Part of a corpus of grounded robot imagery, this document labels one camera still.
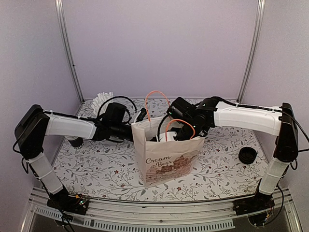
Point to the stack of paper cups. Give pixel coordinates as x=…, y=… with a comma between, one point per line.
x=75, y=142

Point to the paper takeout bag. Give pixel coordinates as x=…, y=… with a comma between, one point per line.
x=160, y=162

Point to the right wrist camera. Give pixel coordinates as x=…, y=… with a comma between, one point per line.
x=166, y=137

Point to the floral table mat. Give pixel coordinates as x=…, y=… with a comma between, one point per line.
x=109, y=170

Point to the left aluminium frame post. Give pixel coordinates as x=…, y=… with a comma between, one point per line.
x=67, y=48

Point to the stack of black lids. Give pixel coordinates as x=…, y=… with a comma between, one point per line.
x=247, y=155

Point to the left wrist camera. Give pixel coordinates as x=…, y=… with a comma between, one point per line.
x=140, y=115

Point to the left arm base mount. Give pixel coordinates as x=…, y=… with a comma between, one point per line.
x=77, y=204

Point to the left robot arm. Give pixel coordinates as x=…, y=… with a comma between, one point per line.
x=38, y=123

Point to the front aluminium rail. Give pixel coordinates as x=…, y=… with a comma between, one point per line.
x=105, y=215

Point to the right aluminium frame post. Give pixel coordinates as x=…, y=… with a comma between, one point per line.
x=253, y=48

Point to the aluminium frame post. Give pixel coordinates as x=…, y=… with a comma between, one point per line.
x=253, y=48
x=67, y=48

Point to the bundle of wrapped straws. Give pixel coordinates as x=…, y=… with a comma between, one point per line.
x=99, y=100

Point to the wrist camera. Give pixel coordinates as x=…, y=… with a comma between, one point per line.
x=166, y=137
x=140, y=115

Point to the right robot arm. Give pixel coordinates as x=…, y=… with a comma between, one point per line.
x=217, y=112

